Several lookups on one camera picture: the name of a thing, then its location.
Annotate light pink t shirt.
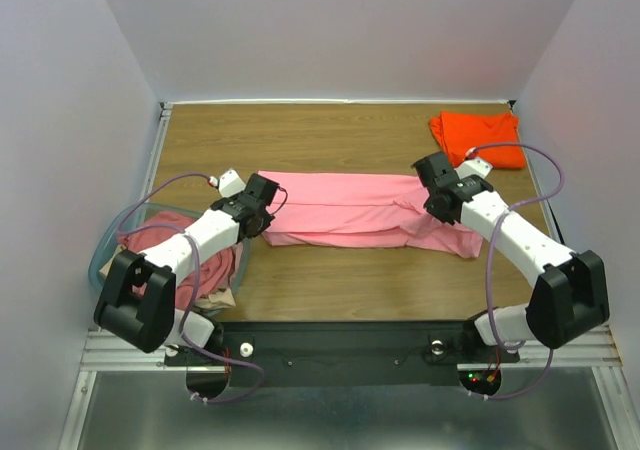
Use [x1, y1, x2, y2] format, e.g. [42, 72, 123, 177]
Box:
[259, 170, 483, 259]

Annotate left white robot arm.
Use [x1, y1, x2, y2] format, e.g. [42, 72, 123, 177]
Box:
[93, 169, 284, 364]

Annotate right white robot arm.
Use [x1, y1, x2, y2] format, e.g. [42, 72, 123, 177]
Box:
[412, 152, 610, 360]

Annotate folded orange t shirt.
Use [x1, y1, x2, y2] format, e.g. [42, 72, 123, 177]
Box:
[429, 112, 527, 170]

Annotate clear plastic bin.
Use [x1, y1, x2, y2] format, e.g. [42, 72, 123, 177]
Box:
[88, 203, 251, 316]

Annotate dusty rose shirt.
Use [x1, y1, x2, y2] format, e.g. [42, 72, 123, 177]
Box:
[118, 209, 244, 314]

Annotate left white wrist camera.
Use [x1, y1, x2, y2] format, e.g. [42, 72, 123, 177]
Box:
[208, 169, 246, 198]

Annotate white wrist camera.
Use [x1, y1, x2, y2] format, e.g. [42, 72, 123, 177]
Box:
[455, 147, 493, 179]
[208, 169, 246, 198]

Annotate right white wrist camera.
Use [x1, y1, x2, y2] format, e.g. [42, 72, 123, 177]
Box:
[455, 147, 493, 179]

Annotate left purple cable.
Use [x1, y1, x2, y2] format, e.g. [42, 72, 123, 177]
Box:
[117, 172, 266, 405]

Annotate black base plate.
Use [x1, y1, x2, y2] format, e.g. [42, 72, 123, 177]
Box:
[164, 320, 521, 389]

